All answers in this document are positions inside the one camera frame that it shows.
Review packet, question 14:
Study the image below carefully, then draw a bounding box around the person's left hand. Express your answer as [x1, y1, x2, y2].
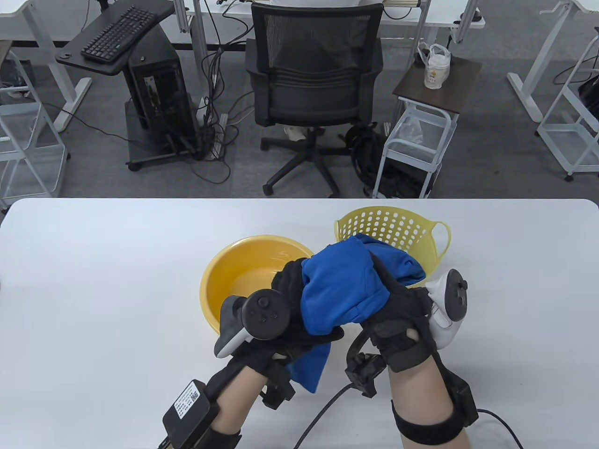
[229, 260, 345, 376]

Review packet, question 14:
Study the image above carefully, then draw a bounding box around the person's right hand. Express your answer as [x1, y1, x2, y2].
[359, 252, 439, 373]

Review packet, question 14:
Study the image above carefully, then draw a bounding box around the blue t-shirt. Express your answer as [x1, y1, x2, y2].
[370, 241, 426, 287]
[285, 234, 392, 394]

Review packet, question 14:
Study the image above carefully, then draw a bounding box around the person's right forearm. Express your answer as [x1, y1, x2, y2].
[386, 360, 471, 449]

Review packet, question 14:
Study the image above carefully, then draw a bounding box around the person's left forearm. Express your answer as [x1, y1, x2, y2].
[206, 364, 272, 449]

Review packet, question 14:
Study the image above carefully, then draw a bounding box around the grey hand controller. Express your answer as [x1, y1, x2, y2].
[214, 289, 292, 360]
[426, 268, 468, 350]

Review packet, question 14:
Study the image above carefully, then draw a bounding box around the yellow plastic basin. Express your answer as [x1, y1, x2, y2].
[200, 235, 315, 335]

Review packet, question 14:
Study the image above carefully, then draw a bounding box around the yellow perforated plastic basket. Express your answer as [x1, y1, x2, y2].
[334, 206, 453, 288]

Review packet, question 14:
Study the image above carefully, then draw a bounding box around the black wrist box with label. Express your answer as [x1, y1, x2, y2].
[162, 380, 220, 447]

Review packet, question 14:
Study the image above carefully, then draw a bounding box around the black backpack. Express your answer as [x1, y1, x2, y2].
[350, 123, 438, 199]

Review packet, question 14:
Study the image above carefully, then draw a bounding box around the clear plastic bag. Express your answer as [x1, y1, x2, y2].
[398, 115, 424, 143]

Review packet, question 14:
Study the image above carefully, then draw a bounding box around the white power strip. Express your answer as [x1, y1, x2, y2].
[196, 96, 228, 160]

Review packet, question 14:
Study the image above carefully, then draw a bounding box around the black mesh office chair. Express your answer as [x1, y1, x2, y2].
[245, 2, 385, 198]

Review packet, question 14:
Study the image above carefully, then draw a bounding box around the white cart with brown top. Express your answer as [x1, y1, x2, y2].
[373, 56, 483, 199]

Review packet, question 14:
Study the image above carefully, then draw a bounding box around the plastic bag with cup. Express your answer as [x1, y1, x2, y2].
[417, 42, 452, 90]

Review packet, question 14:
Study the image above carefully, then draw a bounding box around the white desk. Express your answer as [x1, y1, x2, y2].
[508, 0, 599, 123]
[185, 0, 486, 64]
[0, 0, 93, 132]

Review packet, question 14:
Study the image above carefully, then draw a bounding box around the black computer tower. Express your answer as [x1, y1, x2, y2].
[127, 28, 199, 151]

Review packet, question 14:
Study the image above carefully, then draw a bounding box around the black bag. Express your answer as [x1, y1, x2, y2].
[578, 77, 599, 121]

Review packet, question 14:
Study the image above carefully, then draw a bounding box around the black keyboard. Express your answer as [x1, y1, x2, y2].
[80, 6, 157, 63]

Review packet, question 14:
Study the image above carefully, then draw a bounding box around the black rolling computer cart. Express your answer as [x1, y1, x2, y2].
[55, 0, 220, 172]

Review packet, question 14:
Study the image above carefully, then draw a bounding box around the black cable with tie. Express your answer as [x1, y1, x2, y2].
[294, 383, 352, 449]

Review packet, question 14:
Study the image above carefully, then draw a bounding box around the black wrist strap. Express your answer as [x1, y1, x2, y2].
[201, 421, 243, 449]
[391, 401, 461, 446]

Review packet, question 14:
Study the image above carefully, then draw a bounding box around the white wire rack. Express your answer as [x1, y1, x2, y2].
[0, 49, 72, 210]
[536, 28, 599, 182]

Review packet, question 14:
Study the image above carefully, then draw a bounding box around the tangle of black cables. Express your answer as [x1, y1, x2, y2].
[190, 0, 256, 185]

